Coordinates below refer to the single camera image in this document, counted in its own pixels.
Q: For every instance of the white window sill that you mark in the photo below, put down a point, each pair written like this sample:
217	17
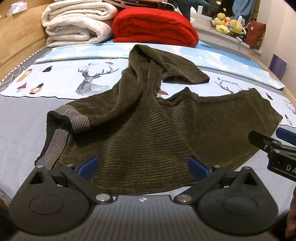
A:
208	31

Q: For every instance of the person's right hand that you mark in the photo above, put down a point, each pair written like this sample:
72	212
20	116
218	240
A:
291	222

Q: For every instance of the blue hanging cloth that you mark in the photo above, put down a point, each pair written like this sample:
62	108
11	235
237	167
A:
245	8

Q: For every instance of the light blue printed quilt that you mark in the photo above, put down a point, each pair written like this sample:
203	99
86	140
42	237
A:
92	52

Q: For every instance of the red folded blanket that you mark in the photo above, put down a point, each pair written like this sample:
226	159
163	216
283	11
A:
152	27

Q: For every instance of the white folded blanket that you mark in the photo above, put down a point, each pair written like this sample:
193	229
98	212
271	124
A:
74	25

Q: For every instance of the brown bag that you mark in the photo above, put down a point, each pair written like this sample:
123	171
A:
136	2

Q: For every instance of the dark red cushion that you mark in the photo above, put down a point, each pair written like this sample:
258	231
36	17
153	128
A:
255	34

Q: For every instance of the deer print bed sheet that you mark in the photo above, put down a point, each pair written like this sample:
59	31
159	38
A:
69	76

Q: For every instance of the purple paper bag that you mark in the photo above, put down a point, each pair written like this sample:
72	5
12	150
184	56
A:
278	67

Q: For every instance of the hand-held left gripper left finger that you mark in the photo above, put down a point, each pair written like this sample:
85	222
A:
89	167

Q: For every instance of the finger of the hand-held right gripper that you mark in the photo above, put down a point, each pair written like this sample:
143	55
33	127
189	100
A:
285	134
261	139

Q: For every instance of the yellow plush toy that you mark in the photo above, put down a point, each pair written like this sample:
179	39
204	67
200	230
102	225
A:
235	26
222	23

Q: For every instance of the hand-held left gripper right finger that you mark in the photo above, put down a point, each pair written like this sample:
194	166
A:
197	168

